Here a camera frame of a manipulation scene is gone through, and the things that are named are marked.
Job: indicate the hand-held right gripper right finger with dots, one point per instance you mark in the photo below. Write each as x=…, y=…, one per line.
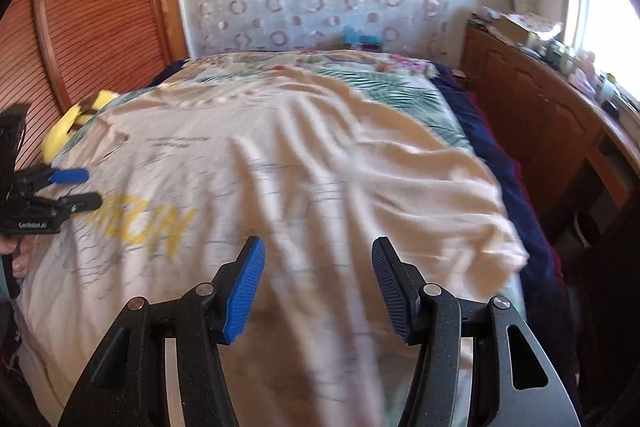
x=389, y=289

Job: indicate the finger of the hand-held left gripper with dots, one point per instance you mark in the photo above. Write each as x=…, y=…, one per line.
x=70, y=176
x=82, y=202

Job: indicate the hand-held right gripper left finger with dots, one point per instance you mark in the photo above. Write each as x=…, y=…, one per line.
x=245, y=292

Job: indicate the cream printed t-shirt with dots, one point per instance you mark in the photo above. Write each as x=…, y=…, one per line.
x=300, y=157

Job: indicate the person's left hand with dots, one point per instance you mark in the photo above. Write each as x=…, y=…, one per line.
x=21, y=264

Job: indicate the yellow plush toy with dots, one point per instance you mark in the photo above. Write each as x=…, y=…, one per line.
x=56, y=137

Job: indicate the wooden slatted wardrobe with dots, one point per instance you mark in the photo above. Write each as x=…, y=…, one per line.
x=100, y=7

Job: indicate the navy blue blanket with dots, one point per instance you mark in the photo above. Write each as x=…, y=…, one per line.
x=482, y=127

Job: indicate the leaf print bedsheet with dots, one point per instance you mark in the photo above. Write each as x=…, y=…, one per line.
x=410, y=92

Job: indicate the dark bag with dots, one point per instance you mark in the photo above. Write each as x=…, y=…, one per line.
x=607, y=307

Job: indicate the wooden sideboard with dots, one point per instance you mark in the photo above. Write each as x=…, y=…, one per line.
x=540, y=107

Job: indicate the blue plastic toy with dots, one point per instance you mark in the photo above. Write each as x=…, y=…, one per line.
x=360, y=39

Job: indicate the cardboard box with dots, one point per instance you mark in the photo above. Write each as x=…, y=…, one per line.
x=512, y=32

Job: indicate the row of small containers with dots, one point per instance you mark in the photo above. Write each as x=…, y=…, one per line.
x=575, y=67

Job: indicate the polka dot paper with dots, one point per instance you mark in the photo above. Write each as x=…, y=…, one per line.
x=537, y=21

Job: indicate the window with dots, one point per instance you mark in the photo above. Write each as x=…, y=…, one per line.
x=607, y=7

